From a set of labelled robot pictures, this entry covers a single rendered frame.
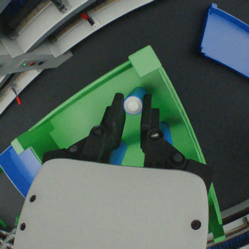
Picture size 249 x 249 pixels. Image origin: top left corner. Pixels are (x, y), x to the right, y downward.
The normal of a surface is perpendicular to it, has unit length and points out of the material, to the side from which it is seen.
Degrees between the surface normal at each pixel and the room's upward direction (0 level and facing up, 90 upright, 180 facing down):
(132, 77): 0
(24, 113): 0
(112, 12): 16
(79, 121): 0
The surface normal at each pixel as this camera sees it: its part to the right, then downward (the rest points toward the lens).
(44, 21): -0.04, 0.56
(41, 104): -0.18, 0.33
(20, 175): 0.85, -0.43
